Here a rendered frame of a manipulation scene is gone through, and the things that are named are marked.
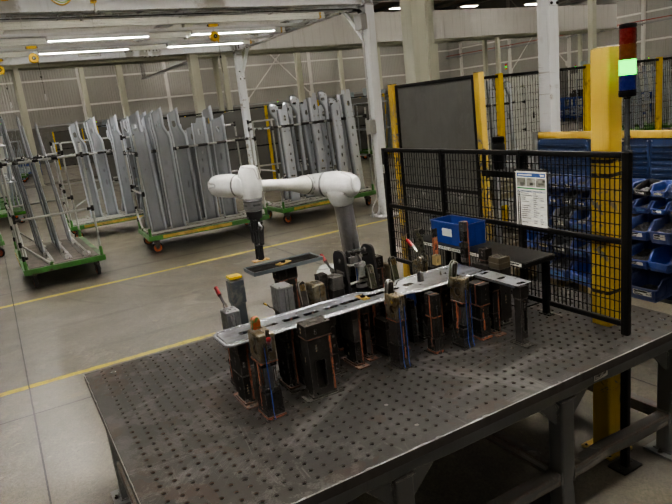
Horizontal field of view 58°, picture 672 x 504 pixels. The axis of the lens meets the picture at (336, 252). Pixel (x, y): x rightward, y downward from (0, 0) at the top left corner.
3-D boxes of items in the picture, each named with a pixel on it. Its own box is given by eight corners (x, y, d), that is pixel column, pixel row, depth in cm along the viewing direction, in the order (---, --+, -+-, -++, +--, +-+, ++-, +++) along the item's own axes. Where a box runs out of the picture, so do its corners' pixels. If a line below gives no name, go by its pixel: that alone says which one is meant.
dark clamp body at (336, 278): (339, 354, 297) (331, 280, 288) (326, 346, 308) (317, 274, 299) (358, 348, 302) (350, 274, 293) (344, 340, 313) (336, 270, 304)
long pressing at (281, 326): (228, 351, 240) (227, 347, 239) (210, 335, 259) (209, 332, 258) (487, 272, 303) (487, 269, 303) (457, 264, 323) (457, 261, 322)
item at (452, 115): (506, 315, 511) (495, 69, 463) (494, 319, 504) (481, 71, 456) (410, 283, 625) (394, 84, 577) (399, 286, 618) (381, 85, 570)
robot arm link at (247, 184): (268, 195, 285) (245, 196, 291) (263, 162, 281) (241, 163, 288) (254, 200, 276) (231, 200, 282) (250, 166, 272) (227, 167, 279)
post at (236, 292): (243, 370, 291) (229, 282, 280) (237, 365, 297) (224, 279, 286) (257, 365, 294) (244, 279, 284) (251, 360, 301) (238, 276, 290)
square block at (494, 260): (502, 326, 307) (498, 258, 299) (490, 322, 314) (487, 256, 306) (513, 322, 311) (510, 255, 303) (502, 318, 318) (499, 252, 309)
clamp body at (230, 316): (235, 391, 270) (223, 315, 261) (227, 382, 279) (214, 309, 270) (255, 384, 274) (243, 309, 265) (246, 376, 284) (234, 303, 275)
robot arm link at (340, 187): (352, 291, 360) (386, 293, 350) (340, 304, 348) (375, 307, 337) (328, 167, 330) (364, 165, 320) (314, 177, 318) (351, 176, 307)
